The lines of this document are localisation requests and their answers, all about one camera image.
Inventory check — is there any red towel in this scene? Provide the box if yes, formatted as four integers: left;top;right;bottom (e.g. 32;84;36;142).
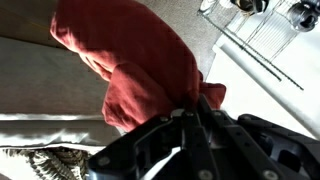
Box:
49;0;228;133

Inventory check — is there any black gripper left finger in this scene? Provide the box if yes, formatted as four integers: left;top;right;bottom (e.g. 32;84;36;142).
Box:
88;109;219;180

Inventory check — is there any white shoes pair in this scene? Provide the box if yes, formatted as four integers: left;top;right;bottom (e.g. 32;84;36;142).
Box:
199;0;218;13

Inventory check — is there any white bed sheet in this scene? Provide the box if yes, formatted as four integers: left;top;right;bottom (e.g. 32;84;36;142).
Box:
0;113;124;149

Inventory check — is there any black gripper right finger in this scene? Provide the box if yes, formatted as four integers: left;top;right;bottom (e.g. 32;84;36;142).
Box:
199;94;320;180

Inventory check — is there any black chunky shoe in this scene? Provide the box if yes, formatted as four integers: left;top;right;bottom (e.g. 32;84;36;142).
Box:
229;0;270;14

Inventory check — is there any metal wire shoe shelf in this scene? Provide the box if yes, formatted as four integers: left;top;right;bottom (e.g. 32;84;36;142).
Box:
196;0;320;92

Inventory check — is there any patterned blanket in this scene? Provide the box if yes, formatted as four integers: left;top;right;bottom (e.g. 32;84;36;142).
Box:
3;146;93;180

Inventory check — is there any beige bed footboard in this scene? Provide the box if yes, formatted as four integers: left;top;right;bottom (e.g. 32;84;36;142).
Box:
0;34;111;116

